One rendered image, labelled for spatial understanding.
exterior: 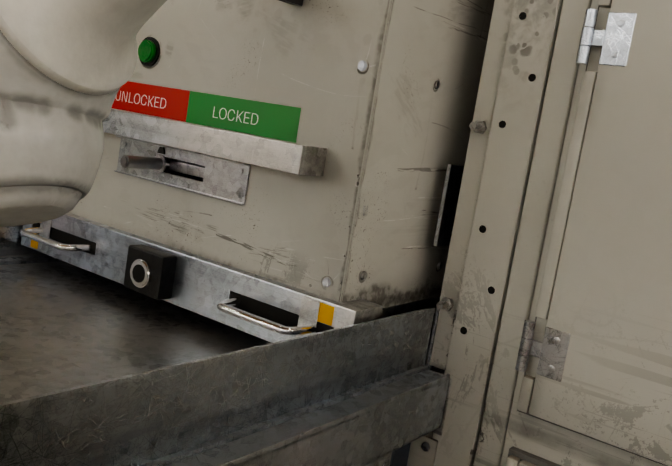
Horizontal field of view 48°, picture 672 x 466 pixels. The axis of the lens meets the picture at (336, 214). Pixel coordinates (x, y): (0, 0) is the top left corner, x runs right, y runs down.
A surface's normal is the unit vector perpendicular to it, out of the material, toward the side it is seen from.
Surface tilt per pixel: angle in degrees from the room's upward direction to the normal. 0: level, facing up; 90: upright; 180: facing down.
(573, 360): 90
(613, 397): 90
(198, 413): 90
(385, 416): 90
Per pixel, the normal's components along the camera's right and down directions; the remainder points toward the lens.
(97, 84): 0.87, 0.29
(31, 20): 0.40, 0.09
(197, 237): -0.58, 0.00
